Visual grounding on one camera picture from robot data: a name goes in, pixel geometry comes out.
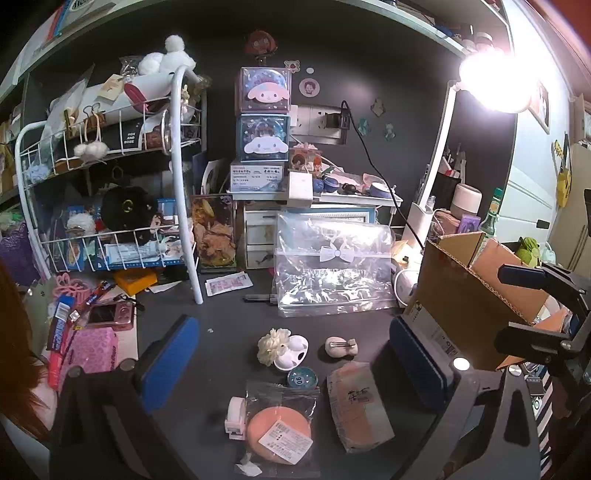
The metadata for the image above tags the tan packet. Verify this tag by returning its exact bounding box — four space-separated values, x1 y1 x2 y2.
326 362 395 453

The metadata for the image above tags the black cable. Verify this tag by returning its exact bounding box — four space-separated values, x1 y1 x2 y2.
342 100 426 245

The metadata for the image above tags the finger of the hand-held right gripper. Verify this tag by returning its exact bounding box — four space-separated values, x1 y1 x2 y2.
498 264 591 315
494 323 578 365

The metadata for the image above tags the red and blue tube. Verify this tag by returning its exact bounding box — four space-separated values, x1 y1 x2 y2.
47 295 77 391

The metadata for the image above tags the white wall outlet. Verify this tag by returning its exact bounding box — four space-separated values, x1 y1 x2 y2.
291 105 352 145

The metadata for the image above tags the white pompom ornament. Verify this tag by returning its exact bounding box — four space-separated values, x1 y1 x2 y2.
74 141 110 163

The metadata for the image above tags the person's hair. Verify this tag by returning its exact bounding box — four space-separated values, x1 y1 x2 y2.
0 263 51 439

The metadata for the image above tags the white round humidifier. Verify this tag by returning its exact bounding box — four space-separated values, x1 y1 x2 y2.
392 268 419 308

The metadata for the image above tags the brown haired figure sticker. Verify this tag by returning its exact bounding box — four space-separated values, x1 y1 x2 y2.
245 30 278 63

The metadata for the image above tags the green glass bottle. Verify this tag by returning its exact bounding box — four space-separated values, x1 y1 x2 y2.
479 187 504 238

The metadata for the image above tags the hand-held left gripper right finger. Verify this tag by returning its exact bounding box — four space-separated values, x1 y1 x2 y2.
389 316 543 480

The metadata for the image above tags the black pen holder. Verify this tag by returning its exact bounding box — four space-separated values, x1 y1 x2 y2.
434 173 462 210

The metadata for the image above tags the white desk lamp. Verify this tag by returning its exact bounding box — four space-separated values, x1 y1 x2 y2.
401 48 536 250

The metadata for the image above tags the pink flower ornament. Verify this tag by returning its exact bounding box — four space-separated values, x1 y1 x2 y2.
53 272 93 302

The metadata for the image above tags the pink and white sachet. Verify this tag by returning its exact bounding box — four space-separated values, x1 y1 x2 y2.
204 272 252 296

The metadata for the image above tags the white desk riser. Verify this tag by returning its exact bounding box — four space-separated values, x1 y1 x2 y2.
231 187 403 217

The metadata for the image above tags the pink character storage box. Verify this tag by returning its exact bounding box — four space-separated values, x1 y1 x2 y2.
236 67 293 116

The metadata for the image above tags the teal round tin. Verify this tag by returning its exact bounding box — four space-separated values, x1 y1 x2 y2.
287 367 319 390

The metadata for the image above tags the yellow plush toy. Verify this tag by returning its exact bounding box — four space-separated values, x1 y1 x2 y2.
554 134 573 206

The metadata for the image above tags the brown cardboard box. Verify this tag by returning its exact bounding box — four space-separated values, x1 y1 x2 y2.
402 231 571 372

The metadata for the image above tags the white plastic case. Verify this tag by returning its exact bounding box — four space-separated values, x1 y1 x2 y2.
273 335 310 371

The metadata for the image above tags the orange box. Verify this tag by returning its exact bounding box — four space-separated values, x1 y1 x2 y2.
113 270 158 296

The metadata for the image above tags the blue character storage box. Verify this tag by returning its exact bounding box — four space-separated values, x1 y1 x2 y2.
236 114 291 163

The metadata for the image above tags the cream flower hair clip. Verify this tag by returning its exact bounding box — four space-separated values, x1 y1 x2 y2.
257 329 289 367

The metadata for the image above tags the clear plastic bag with bow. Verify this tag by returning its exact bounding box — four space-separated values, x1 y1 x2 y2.
273 212 400 318

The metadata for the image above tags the white wire rack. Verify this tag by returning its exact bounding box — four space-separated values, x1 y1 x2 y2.
14 65 208 305

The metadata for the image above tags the pink hair clip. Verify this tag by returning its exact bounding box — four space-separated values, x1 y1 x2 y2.
324 337 360 360

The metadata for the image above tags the beige wardrobe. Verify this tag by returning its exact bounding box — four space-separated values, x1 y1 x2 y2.
566 138 591 273

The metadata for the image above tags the white and blue carton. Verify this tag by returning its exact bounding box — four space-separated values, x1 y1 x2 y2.
230 161 290 193

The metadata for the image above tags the white cup with lid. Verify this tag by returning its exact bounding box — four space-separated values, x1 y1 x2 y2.
450 184 482 220

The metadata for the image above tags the small white box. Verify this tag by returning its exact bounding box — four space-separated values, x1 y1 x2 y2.
288 172 315 207

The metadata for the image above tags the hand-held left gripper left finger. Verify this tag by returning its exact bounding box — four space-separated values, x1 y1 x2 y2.
48 315 200 480

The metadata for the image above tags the white mini drawer unit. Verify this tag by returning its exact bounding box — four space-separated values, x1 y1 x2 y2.
244 210 280 269

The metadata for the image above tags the packaged orange powder puff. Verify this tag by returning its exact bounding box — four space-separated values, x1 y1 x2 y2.
235 381 321 478

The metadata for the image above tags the green plush toy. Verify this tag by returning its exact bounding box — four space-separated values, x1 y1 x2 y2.
515 237 543 266

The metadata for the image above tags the small white plastic device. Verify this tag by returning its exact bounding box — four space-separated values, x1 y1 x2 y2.
225 396 247 439

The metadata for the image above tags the pink patterned pouch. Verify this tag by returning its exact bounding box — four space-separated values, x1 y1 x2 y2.
60 328 118 374

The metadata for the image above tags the white plush toy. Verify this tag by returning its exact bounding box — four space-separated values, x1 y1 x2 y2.
141 34 197 75

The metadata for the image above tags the black plush toy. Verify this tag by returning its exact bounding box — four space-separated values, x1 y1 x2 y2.
100 185 158 241

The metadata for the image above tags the small doll figurine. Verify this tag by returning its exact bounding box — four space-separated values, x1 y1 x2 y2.
291 144 324 177

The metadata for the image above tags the pink compact camera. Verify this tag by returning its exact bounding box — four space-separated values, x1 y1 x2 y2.
85 302 137 329

